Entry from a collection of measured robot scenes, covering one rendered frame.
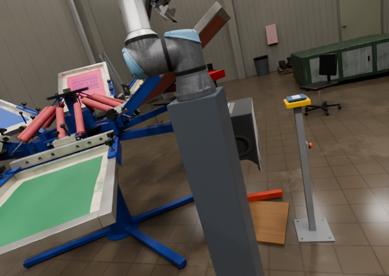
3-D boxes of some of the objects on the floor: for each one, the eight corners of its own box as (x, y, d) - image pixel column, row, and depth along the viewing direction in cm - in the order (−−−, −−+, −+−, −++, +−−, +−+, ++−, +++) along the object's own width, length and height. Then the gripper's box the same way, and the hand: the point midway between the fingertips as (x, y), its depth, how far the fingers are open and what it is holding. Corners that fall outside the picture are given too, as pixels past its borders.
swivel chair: (337, 103, 400) (333, 51, 375) (345, 113, 352) (341, 54, 326) (301, 109, 422) (296, 59, 397) (304, 118, 373) (297, 63, 348)
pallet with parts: (302, 65, 913) (300, 52, 899) (308, 69, 794) (306, 55, 781) (277, 70, 943) (275, 58, 929) (279, 75, 824) (277, 61, 811)
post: (325, 218, 174) (312, 91, 146) (335, 241, 154) (322, 99, 126) (293, 220, 180) (275, 98, 153) (298, 242, 160) (278, 107, 132)
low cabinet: (305, 92, 524) (301, 57, 502) (293, 80, 683) (290, 53, 661) (412, 72, 465) (413, 32, 443) (372, 63, 624) (371, 34, 602)
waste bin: (270, 72, 952) (267, 54, 932) (270, 74, 902) (267, 55, 882) (256, 75, 970) (253, 58, 950) (256, 77, 920) (253, 59, 900)
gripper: (145, -23, 112) (175, 8, 113) (159, -14, 130) (185, 13, 131) (134, -7, 115) (164, 23, 117) (150, -1, 133) (175, 25, 135)
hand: (172, 22), depth 125 cm, fingers open, 14 cm apart
